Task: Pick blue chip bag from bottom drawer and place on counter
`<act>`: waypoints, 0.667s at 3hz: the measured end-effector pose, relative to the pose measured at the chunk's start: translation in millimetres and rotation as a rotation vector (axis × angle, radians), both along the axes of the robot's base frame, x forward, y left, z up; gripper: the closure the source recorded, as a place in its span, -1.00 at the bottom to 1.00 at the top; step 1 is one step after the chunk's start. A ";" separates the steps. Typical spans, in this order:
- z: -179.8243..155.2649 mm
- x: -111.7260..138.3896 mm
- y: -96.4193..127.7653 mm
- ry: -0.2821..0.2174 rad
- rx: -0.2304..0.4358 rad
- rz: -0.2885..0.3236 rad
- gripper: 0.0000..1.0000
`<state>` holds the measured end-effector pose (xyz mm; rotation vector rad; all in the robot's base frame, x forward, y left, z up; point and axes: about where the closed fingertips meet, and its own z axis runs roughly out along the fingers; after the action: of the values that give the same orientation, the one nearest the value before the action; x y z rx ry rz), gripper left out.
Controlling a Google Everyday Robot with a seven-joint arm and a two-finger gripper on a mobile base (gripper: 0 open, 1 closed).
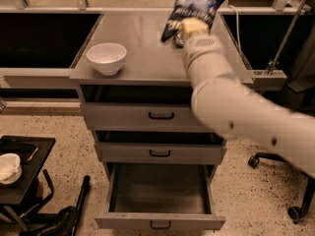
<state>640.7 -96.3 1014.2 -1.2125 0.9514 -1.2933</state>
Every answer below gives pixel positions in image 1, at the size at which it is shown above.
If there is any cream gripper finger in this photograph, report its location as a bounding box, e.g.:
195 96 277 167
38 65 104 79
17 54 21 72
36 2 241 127
187 18 209 36
178 25 189 43

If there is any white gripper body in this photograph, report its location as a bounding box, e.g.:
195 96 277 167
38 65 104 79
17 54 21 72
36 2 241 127
183 33 236 87

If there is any blue chip bag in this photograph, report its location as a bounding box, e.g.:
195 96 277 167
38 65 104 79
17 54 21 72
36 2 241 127
160 0 225 42

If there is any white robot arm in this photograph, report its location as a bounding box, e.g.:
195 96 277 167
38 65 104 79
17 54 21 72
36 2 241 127
180 18 315 178

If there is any grey drawer cabinet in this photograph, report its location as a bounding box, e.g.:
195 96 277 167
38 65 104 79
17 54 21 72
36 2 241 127
68 9 256 169

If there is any grey top drawer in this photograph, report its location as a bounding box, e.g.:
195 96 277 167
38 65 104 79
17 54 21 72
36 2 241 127
80 85 211 133

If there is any grey drawer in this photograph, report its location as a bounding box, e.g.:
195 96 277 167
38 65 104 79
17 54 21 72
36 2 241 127
94 131 226 165
95 163 225 230
80 85 211 133

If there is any grey middle drawer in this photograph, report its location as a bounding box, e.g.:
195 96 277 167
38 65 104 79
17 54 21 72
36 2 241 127
94 131 226 165

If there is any grey bottom drawer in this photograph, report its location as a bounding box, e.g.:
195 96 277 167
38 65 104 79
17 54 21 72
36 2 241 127
95 163 225 230

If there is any soda can lying down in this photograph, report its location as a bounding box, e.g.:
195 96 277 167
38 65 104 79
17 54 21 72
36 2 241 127
174 30 184 47

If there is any white bowl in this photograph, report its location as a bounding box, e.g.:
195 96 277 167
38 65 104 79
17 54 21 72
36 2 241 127
87 43 127 76

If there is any black office chair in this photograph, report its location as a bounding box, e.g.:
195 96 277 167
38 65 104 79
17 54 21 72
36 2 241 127
248 29 314 224

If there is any black side table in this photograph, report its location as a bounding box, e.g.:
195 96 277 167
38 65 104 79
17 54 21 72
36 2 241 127
0 135 56 232

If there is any white cup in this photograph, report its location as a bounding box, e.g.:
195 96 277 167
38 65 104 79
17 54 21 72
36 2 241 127
0 153 23 185

